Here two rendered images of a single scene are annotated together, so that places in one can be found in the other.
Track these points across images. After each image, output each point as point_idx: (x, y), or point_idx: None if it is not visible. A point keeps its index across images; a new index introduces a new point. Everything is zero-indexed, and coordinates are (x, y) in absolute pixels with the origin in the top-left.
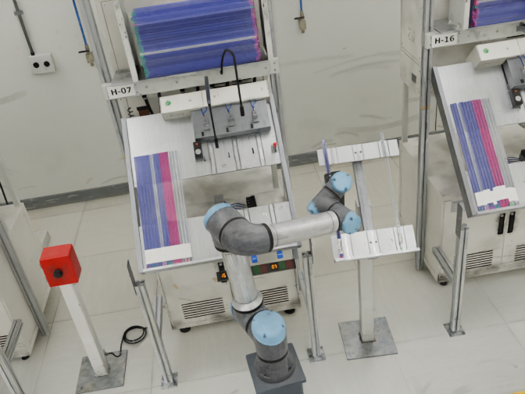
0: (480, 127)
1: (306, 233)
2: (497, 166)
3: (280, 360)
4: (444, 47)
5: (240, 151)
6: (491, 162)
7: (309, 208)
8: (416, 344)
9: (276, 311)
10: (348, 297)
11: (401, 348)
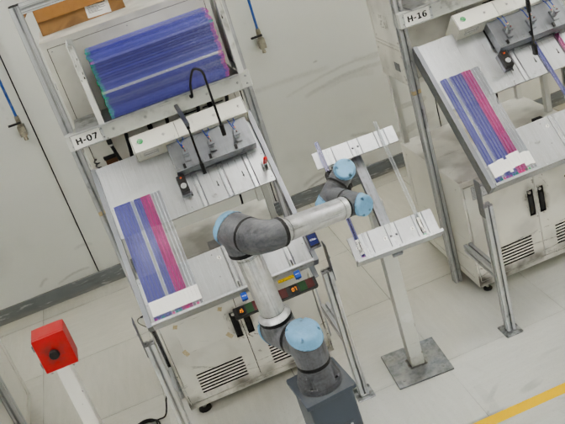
0: (477, 97)
1: (320, 220)
2: (504, 133)
3: (324, 368)
4: (420, 26)
5: (229, 177)
6: (497, 131)
7: (318, 203)
8: (472, 354)
9: None
10: (385, 329)
11: (456, 363)
